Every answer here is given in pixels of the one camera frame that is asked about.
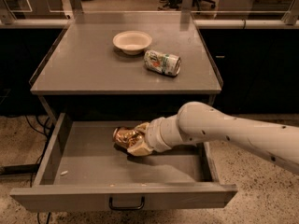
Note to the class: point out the orange soda can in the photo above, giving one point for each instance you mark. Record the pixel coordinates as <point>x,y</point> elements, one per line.
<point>125,137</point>

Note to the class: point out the white paper bowl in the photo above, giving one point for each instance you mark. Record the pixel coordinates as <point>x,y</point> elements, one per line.
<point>132,42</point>

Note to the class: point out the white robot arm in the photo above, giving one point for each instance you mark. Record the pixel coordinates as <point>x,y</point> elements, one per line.
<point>198,123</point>

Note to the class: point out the white horizontal rail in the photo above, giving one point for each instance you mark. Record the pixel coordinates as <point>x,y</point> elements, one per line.
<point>201,24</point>

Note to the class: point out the grey metal cabinet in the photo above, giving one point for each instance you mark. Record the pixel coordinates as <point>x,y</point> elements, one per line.
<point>86,62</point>

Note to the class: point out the green white soda can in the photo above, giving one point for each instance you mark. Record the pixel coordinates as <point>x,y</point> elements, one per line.
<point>162,63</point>

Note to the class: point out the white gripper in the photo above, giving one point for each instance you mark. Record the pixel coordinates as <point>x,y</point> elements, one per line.
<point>154,134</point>

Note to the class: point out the open grey top drawer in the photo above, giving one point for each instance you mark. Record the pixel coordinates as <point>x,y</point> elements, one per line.
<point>182,178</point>

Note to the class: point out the black drawer handle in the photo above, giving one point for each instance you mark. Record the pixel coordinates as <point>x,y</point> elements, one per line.
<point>126,204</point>

